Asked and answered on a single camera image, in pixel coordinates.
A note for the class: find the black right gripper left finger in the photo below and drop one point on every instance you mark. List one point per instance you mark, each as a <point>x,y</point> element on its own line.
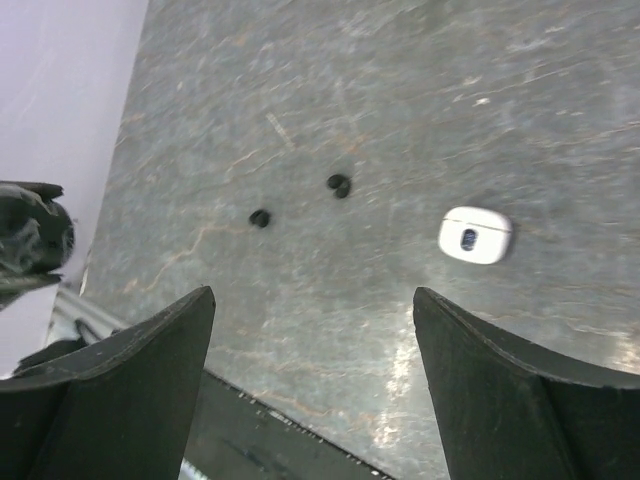
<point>120,408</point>

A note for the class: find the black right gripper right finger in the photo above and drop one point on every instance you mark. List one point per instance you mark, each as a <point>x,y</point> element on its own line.
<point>507,408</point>

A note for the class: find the white earbud charging case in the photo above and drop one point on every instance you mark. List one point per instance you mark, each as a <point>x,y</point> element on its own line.
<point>475,235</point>

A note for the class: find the small black rubber piece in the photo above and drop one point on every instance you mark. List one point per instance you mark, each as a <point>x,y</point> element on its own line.
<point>340,185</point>
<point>260,218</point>

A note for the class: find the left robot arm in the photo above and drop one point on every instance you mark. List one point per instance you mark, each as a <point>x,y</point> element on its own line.
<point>37,238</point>

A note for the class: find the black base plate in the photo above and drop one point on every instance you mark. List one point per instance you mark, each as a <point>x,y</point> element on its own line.
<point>236,436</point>

